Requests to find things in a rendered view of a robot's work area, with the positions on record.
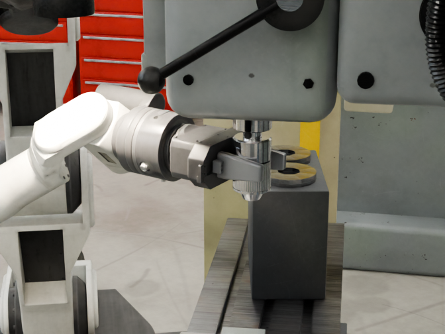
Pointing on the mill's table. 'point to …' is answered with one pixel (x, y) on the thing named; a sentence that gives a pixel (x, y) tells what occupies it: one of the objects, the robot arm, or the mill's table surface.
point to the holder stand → (290, 230)
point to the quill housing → (251, 64)
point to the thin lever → (247, 129)
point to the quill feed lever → (279, 18)
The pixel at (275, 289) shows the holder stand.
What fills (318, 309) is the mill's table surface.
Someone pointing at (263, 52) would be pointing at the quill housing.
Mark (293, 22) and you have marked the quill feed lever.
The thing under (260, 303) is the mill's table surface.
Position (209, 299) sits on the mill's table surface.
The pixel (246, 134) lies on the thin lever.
